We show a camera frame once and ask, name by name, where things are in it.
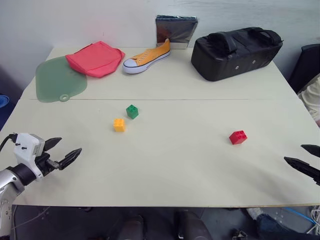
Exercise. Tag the blue round object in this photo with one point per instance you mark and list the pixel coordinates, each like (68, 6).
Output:
(3, 100)

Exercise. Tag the green translucent cutting mat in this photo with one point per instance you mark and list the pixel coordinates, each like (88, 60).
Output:
(57, 81)

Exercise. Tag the yellow canvas sneaker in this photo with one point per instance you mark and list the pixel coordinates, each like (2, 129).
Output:
(147, 58)

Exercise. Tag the black duffel bag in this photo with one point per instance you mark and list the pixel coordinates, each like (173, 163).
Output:
(235, 55)

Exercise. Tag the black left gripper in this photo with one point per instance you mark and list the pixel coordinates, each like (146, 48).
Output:
(45, 162)

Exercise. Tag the pink fabric pouch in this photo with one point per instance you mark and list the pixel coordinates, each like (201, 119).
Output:
(96, 60)

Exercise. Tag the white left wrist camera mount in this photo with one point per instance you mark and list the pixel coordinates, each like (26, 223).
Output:
(26, 147)

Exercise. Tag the red toy block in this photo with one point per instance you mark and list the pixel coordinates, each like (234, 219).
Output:
(238, 137)

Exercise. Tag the green toy block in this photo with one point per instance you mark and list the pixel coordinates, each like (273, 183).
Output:
(132, 111)

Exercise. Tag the beige cloth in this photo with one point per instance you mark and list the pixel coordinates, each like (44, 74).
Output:
(312, 100)

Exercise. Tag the silver foil box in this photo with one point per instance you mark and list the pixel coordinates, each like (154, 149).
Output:
(178, 30)

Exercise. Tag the yellow toy block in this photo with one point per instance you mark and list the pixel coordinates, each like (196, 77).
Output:
(119, 125)

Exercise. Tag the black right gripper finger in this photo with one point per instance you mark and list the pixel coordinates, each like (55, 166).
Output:
(312, 149)
(302, 166)

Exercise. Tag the black chair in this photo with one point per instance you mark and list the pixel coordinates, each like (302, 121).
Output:
(303, 67)

